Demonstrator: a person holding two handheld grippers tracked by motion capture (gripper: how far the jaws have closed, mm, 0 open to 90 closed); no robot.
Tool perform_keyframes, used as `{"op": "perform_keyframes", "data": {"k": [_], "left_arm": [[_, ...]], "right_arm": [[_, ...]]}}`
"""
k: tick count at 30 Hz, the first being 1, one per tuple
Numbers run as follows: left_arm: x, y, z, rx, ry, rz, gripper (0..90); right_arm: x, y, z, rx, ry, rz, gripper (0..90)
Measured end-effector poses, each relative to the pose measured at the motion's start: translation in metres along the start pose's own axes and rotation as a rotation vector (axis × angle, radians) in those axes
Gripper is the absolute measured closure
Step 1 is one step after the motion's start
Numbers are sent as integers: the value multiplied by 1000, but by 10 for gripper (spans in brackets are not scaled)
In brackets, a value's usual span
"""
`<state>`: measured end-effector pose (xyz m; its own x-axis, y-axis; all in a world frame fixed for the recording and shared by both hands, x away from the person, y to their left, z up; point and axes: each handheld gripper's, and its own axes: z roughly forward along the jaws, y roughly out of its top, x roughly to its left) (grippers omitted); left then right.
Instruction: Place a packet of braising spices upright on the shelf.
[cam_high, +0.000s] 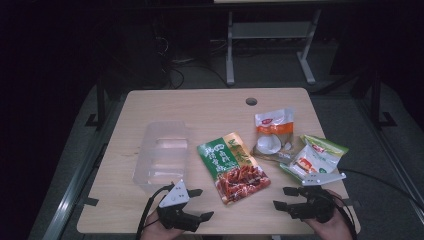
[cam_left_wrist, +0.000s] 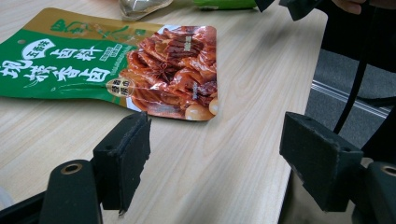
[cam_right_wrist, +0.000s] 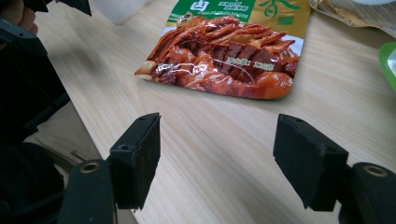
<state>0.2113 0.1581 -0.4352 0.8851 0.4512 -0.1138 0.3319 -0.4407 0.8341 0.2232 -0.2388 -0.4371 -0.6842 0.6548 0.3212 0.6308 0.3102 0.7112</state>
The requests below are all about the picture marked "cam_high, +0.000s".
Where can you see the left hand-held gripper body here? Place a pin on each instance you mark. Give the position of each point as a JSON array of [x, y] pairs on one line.
[[175, 196]]

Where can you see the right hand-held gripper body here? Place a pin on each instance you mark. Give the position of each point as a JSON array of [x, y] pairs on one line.
[[316, 205]]

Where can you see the clear plastic container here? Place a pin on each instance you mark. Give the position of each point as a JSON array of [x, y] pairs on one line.
[[161, 156]]

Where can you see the green and red seasoning packet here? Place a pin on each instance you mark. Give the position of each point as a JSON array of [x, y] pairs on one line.
[[233, 168]]

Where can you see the white and orange packet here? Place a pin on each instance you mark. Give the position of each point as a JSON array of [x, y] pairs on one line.
[[274, 133]]

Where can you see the person's right hand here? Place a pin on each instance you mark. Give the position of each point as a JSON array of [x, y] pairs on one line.
[[335, 228]]

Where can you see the person's left hand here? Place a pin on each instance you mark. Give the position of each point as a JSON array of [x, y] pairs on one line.
[[155, 231]]

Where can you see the black tape piece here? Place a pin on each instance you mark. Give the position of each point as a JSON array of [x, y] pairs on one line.
[[90, 201], [351, 202]]

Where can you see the green and white packet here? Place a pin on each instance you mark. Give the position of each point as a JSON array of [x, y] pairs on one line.
[[316, 160]]

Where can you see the black metal stand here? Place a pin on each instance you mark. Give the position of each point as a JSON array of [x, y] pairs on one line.
[[376, 103], [100, 106]]

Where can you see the white metal stand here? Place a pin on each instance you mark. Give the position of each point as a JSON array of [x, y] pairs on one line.
[[266, 30]]

